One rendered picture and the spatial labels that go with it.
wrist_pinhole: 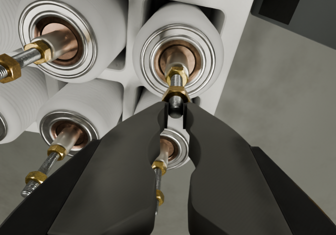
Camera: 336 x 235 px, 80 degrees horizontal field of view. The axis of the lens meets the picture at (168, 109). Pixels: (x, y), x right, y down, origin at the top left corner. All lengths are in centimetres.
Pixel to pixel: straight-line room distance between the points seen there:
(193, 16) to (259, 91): 37
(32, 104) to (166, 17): 23
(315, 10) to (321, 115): 40
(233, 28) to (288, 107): 35
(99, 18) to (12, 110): 17
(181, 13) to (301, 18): 16
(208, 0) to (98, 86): 18
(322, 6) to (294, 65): 27
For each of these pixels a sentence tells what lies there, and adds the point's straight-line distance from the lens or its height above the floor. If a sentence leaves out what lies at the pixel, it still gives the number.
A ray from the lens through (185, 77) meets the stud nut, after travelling 17.
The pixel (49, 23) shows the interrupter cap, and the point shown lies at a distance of 24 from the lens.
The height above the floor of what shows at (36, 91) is 19.
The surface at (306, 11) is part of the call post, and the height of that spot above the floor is 19.
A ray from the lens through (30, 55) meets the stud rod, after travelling 19.
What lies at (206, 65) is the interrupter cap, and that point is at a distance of 21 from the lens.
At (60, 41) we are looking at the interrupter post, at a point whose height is 27.
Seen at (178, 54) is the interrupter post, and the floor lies 26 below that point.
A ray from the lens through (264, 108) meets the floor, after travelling 57.
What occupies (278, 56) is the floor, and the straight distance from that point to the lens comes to 52.
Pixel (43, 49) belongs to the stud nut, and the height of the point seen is 29.
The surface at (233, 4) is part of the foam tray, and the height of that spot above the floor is 18.
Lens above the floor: 45
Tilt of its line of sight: 58 degrees down
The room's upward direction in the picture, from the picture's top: 174 degrees counter-clockwise
